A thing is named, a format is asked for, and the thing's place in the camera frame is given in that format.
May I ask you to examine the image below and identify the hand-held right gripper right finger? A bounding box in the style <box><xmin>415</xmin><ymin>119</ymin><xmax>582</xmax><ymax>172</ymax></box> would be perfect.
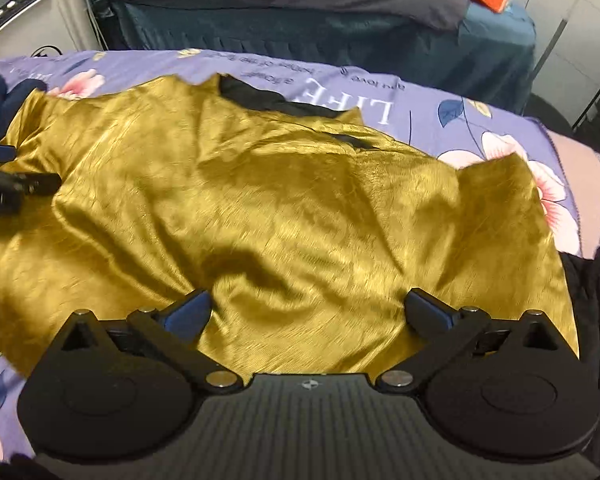
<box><xmin>375</xmin><ymin>287</ymin><xmax>562</xmax><ymax>395</ymax></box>

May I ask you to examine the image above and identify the purple floral bedsheet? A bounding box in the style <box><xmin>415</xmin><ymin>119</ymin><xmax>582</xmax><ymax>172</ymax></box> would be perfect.
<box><xmin>0</xmin><ymin>49</ymin><xmax>583</xmax><ymax>468</ymax></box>

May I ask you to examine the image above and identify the navy blue cloth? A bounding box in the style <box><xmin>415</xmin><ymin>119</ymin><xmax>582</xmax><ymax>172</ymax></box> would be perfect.
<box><xmin>0</xmin><ymin>72</ymin><xmax>48</xmax><ymax>143</ymax></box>

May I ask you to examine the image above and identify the teal covered bed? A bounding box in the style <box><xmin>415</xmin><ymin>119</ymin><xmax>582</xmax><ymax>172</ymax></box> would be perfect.
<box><xmin>87</xmin><ymin>0</ymin><xmax>538</xmax><ymax>113</ymax></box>

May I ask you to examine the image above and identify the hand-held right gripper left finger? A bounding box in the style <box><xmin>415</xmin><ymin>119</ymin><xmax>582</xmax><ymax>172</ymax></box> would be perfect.
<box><xmin>60</xmin><ymin>289</ymin><xmax>244</xmax><ymax>395</ymax></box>

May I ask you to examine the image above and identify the black cloth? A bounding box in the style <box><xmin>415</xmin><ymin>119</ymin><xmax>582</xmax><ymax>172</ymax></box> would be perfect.
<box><xmin>219</xmin><ymin>74</ymin><xmax>383</xmax><ymax>152</ymax></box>

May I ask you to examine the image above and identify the white appliance with control panel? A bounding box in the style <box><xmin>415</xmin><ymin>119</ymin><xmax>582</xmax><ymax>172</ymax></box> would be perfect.
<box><xmin>0</xmin><ymin>0</ymin><xmax>103</xmax><ymax>66</ymax></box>

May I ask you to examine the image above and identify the mustard yellow satin garment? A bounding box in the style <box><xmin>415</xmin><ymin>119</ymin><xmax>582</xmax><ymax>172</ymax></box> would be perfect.
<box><xmin>0</xmin><ymin>74</ymin><xmax>581</xmax><ymax>376</ymax></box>

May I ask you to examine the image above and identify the black ribbed knit sweater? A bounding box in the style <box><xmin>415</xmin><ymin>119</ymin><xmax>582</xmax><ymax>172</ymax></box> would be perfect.
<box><xmin>560</xmin><ymin>220</ymin><xmax>600</xmax><ymax>461</ymax></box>

